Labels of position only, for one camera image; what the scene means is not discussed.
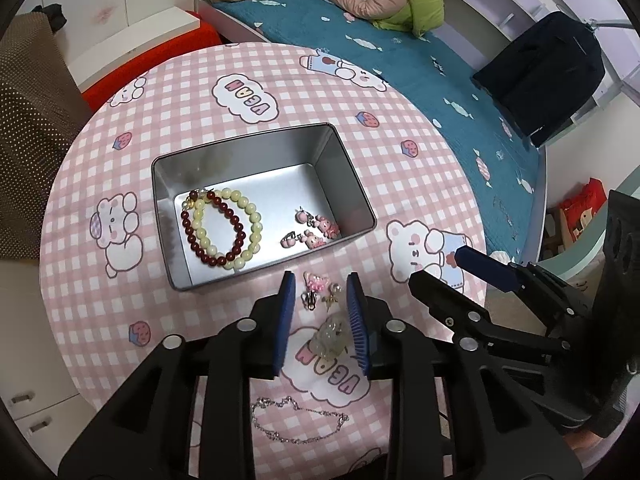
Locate white low board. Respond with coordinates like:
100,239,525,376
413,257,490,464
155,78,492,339
64,5,200,92

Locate dark red bead bracelet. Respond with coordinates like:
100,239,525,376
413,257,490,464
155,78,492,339
181,188,247,265

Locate white drawer cabinet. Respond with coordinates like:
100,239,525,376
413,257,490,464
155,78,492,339
0,247,83,438

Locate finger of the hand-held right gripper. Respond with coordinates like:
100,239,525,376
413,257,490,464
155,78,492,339
451,246,593,322
407,270,563,363

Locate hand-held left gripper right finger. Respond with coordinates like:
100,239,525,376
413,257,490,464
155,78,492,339
346,271,585,480

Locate translucent yellowish ornament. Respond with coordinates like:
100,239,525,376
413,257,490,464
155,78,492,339
312,314,353,359

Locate pale yellow bead bracelet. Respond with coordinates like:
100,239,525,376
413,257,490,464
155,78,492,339
191,187,264,269

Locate silver metal tin box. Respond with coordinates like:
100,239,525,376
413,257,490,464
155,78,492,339
151,122,377,292

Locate bed with teal candy-print sheet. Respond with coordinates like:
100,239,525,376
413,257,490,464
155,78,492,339
195,0,548,263

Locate person's right forearm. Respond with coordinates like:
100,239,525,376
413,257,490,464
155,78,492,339
567,360,640,456

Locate pink checked bear tablecloth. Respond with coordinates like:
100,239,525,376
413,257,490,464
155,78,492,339
37,42,493,480

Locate dark navy coat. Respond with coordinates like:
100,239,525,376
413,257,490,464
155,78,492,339
472,11,607,149

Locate silver chain necklace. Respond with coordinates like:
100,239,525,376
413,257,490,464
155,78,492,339
250,396,350,446

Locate brown dotted cloth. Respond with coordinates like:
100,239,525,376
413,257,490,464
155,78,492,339
0,10,95,262

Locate small black garment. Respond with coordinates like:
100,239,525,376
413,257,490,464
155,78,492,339
32,3,67,32

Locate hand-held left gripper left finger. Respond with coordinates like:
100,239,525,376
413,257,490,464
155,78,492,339
57,271,297,480

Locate red printed bag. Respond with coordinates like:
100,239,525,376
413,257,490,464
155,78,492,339
557,177,610,242

